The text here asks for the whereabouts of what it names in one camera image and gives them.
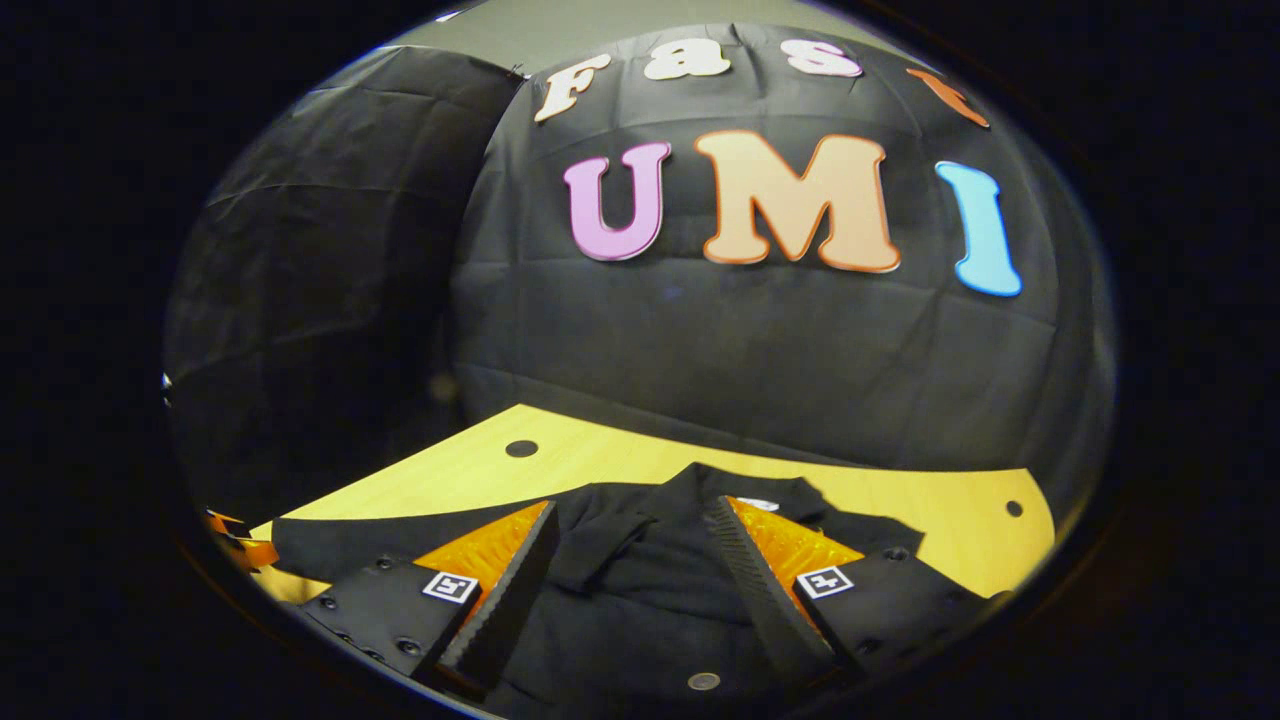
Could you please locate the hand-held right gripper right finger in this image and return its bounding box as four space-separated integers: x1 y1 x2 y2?
702 495 1003 693

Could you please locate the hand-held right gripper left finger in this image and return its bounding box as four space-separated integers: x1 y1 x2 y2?
298 500 562 698

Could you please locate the black button-up shirt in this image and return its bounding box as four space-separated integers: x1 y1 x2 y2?
270 462 926 720

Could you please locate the black backdrop cloth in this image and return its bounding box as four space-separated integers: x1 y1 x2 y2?
160 22 1116 521

